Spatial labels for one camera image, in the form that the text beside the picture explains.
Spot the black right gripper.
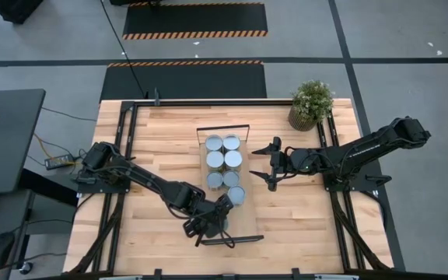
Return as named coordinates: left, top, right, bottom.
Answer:
left=248, top=135, right=292, bottom=192

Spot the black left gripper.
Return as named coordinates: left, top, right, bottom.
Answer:
left=183, top=193, right=235, bottom=248

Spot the peaches label can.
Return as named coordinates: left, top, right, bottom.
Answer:
left=224, top=149, right=243, bottom=172

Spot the green dotted label can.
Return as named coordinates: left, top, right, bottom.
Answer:
left=222, top=170, right=240, bottom=188

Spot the yellow and teal label can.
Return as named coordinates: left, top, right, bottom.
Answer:
left=222, top=133, right=242, bottom=152

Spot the pale label can green rim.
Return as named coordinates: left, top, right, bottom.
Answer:
left=226, top=185, right=247, bottom=207

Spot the blue label can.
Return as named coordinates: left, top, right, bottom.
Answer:
left=204, top=134, right=224, bottom=152

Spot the potted plant in ribbed pot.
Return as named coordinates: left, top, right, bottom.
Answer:
left=288, top=79, right=335, bottom=132

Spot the black hazard striped floor mat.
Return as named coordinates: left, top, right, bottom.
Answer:
left=121, top=2, right=269, bottom=40
left=99, top=60, right=268, bottom=100

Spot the black power adapter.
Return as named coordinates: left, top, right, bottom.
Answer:
left=44, top=153, right=76, bottom=171

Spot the black desk base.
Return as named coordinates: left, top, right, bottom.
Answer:
left=17, top=169, right=80, bottom=208

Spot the dark grey desk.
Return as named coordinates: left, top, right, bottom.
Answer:
left=0, top=88, right=47, bottom=195

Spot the black floor box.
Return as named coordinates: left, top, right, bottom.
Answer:
left=0, top=0, right=45, bottom=25

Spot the black aluminium table frame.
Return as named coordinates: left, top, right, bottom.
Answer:
left=68, top=99, right=394, bottom=280

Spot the long black floor cable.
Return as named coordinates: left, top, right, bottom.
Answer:
left=99, top=0, right=149, bottom=99

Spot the yellow floor cable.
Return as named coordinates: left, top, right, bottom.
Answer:
left=33, top=133, right=68, bottom=166

